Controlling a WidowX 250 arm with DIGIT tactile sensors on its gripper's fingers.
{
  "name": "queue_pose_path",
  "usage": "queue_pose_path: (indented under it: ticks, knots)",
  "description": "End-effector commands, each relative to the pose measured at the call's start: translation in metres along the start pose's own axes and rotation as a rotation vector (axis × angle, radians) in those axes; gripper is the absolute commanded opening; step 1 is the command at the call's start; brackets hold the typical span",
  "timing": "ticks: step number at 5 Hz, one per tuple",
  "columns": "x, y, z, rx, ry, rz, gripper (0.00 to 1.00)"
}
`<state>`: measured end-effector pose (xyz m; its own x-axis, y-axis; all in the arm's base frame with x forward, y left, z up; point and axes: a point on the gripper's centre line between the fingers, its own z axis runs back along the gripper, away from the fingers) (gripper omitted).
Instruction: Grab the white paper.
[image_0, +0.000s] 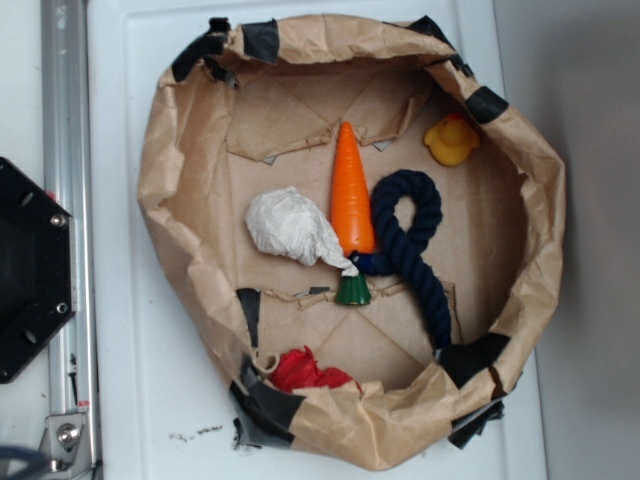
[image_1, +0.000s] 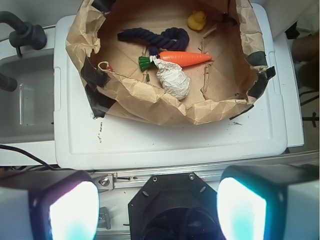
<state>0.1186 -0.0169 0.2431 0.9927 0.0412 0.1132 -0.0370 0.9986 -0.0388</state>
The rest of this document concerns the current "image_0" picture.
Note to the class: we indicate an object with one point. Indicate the crumpled white paper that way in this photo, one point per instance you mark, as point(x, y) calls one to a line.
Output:
point(284, 222)

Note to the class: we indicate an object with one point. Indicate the crumpled red paper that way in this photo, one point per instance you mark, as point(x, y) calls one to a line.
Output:
point(298, 369)

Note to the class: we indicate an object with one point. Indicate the orange plastic toy carrot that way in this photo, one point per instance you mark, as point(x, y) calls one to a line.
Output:
point(350, 217)

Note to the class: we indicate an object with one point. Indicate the brown paper bag tray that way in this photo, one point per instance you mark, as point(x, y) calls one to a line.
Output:
point(257, 108)

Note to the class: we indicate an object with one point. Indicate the yellow rubber duck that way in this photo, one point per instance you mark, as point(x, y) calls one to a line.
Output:
point(451, 140)

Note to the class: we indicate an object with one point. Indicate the aluminium extrusion rail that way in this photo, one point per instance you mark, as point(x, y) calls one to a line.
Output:
point(73, 370)

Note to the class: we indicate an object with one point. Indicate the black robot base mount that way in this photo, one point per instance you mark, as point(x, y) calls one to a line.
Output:
point(36, 270)

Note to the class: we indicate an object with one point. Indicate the metal corner bracket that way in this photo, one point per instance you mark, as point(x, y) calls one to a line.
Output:
point(65, 444)

